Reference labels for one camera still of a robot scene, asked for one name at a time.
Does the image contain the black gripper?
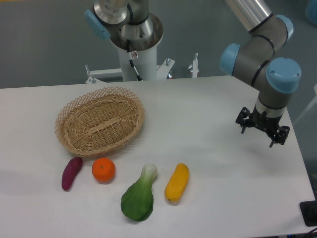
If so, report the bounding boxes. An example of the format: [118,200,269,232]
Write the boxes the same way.
[235,107,290,148]

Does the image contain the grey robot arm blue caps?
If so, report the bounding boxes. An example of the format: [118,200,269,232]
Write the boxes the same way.
[84,0,302,145]

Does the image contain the purple sweet potato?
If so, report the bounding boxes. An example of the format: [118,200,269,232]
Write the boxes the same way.
[61,157,83,191]

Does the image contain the black device at table edge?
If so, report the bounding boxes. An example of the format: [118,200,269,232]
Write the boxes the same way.
[299,200,317,227]

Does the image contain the yellow mango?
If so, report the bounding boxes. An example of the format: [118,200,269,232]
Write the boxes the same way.
[164,163,190,203]

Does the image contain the blue object top right corner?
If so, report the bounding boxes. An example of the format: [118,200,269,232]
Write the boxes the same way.
[306,0,317,26]

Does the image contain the green bok choy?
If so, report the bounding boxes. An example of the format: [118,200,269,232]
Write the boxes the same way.
[120,164,158,222]

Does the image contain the orange tangerine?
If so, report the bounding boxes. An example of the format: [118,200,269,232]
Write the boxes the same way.
[92,158,115,183]

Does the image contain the woven wicker basket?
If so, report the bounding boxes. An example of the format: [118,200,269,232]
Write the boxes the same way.
[55,87,145,157]

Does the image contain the white frame at right edge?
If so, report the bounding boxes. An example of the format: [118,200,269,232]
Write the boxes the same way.
[293,84,317,126]

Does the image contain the white clamp bracket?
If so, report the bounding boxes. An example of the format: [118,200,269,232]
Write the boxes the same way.
[188,53,199,78]

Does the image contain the white metal frame bracket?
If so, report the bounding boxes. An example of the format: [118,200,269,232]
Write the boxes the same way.
[85,58,175,84]

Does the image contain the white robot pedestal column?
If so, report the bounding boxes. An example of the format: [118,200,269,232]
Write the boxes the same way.
[117,46,157,82]

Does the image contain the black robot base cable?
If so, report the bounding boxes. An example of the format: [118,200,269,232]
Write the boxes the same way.
[126,39,144,82]

